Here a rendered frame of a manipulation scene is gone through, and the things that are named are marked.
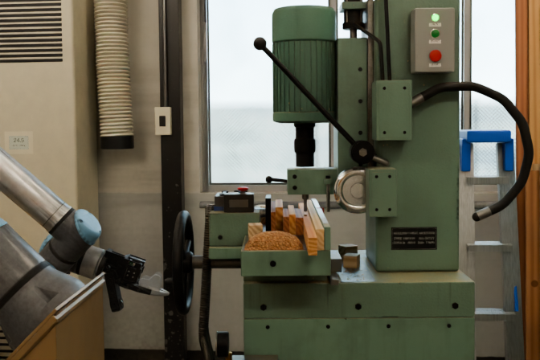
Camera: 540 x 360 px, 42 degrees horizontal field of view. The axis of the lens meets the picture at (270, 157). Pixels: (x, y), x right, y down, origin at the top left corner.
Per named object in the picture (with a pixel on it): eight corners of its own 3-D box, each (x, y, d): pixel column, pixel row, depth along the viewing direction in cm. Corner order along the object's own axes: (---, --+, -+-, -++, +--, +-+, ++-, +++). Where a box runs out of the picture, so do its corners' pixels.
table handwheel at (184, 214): (173, 190, 195) (163, 284, 177) (245, 189, 195) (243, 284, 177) (184, 243, 218) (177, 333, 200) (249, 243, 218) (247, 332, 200)
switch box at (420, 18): (410, 73, 184) (410, 11, 183) (448, 73, 183) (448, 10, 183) (415, 71, 177) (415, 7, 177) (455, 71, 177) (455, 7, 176)
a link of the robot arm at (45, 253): (41, 248, 184) (59, 231, 196) (14, 277, 187) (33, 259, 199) (68, 272, 185) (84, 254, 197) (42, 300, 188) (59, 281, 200)
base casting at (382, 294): (249, 279, 220) (249, 250, 220) (435, 277, 220) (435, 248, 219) (243, 319, 176) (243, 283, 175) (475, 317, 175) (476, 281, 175)
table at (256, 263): (220, 235, 225) (219, 216, 225) (316, 234, 225) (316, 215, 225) (199, 277, 165) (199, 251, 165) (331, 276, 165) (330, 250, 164)
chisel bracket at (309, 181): (287, 197, 200) (286, 167, 200) (336, 197, 200) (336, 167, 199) (287, 200, 193) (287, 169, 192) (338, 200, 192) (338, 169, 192)
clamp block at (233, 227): (214, 237, 202) (213, 206, 202) (260, 237, 202) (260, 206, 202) (209, 247, 188) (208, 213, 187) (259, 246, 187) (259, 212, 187)
